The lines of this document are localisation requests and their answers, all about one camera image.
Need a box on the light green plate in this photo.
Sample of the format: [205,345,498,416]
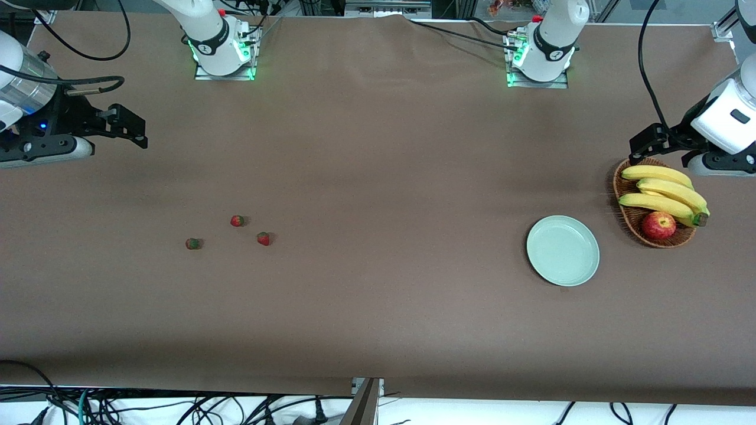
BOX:
[526,215,600,287]

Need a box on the yellow banana bunch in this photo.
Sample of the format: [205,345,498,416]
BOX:
[618,165,711,228]

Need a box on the brown wicker basket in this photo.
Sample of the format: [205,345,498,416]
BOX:
[612,156,698,249]

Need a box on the red apple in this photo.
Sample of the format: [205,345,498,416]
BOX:
[642,211,677,240]

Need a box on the brown table cover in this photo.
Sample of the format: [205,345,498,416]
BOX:
[0,11,756,408]

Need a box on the aluminium beam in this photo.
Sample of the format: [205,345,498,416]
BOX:
[340,378,382,425]

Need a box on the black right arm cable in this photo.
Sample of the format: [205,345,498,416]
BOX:
[0,0,132,96]

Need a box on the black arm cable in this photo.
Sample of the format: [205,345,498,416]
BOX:
[0,0,132,96]
[638,0,674,135]

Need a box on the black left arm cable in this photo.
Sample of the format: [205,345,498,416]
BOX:
[638,0,674,135]

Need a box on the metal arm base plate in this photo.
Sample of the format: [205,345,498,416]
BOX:
[506,30,571,89]
[194,24,260,81]

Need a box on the black cable across tabletop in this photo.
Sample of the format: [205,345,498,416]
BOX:
[408,19,522,53]

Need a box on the black arched cable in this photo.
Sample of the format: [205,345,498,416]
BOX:
[0,359,69,425]

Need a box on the grey metal rail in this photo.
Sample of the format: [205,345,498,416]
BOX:
[344,0,433,19]

